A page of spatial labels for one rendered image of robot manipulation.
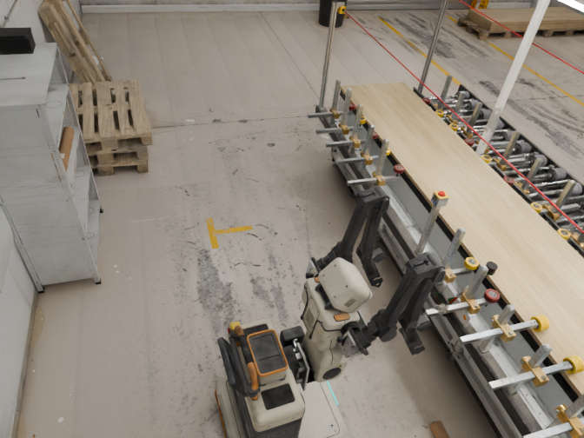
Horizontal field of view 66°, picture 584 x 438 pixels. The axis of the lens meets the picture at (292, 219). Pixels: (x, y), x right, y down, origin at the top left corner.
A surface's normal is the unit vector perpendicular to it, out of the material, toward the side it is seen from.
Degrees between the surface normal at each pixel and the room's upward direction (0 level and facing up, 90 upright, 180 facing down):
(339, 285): 47
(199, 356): 0
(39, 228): 90
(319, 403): 0
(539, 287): 0
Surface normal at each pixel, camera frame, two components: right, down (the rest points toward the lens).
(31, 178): 0.28, 0.66
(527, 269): 0.08, -0.74
